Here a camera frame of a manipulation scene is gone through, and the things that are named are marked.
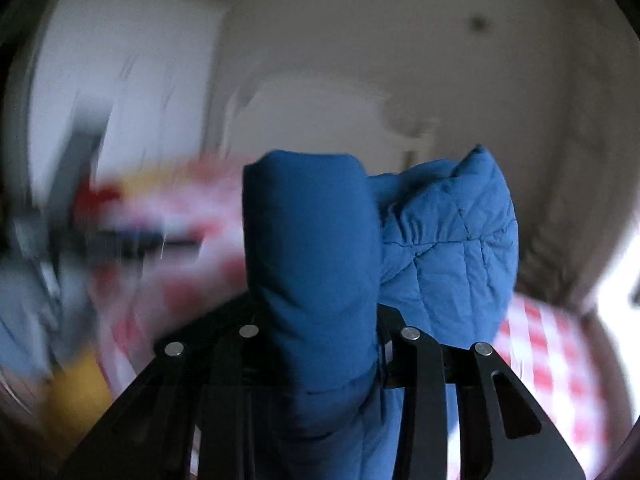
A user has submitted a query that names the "blue quilted puffer jacket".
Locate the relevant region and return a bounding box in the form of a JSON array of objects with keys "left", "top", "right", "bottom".
[{"left": 242, "top": 147, "right": 518, "bottom": 479}]

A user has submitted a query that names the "pink white checkered bed sheet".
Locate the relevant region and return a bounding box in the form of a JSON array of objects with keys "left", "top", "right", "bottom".
[{"left": 77, "top": 157, "right": 608, "bottom": 478}]

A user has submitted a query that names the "white wardrobe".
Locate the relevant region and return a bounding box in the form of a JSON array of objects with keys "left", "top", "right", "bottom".
[{"left": 28, "top": 0, "right": 226, "bottom": 200}]

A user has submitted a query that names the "white wooden headboard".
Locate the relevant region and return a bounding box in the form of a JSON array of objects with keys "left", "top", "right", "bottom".
[{"left": 219, "top": 73, "right": 439, "bottom": 174}]

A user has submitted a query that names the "patterned beige curtain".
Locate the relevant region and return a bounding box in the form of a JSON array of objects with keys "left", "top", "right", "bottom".
[{"left": 518, "top": 9, "right": 639, "bottom": 313}]

